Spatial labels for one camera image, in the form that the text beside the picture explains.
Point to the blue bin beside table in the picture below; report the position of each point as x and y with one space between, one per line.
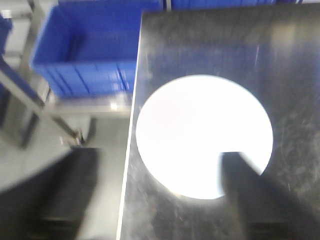
89 47

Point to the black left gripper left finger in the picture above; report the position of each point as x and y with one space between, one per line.
51 204

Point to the steel rack frame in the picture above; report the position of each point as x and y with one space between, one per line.
49 108

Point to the light blue plate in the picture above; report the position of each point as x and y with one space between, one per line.
186 125

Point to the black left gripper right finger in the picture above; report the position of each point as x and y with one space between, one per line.
260 209

